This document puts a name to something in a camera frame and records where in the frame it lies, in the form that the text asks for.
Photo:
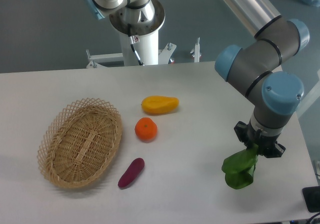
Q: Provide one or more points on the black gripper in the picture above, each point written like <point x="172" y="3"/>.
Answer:
<point x="266" y="146"/>

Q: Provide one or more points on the green leafy vegetable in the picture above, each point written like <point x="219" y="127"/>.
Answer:
<point x="239" y="168"/>

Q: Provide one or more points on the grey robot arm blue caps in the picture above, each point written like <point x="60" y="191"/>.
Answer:
<point x="251" y="71"/>

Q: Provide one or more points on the woven wicker basket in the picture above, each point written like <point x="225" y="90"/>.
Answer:
<point x="80" y="144"/>

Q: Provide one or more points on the black device at table edge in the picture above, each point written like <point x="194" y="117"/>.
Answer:
<point x="311" y="197"/>

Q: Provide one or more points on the yellow papaya half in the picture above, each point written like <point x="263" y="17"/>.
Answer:
<point x="158" y="105"/>

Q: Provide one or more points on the orange tangerine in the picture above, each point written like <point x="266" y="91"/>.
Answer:
<point x="146" y="129"/>

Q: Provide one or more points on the purple sweet potato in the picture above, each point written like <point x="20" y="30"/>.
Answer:
<point x="132" y="173"/>

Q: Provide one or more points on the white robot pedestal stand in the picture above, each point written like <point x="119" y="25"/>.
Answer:
<point x="138" y="30"/>

